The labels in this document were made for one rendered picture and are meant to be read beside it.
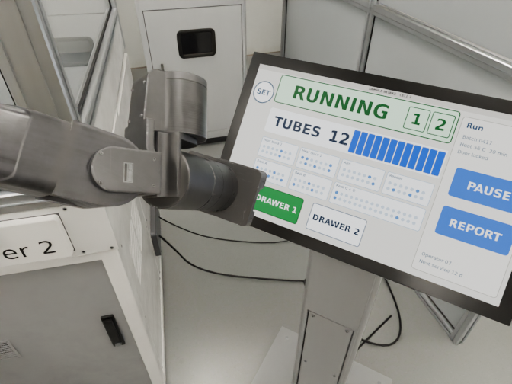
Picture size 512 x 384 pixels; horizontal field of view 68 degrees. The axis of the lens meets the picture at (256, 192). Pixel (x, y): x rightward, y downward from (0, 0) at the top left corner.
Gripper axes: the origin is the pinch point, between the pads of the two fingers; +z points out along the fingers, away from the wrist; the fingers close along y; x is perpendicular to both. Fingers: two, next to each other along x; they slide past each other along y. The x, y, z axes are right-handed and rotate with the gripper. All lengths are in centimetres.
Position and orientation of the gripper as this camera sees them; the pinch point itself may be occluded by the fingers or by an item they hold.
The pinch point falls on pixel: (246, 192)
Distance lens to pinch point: 52.5
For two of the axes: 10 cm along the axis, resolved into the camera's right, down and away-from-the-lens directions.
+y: -8.8, -2.9, 3.8
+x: -3.0, 9.5, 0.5
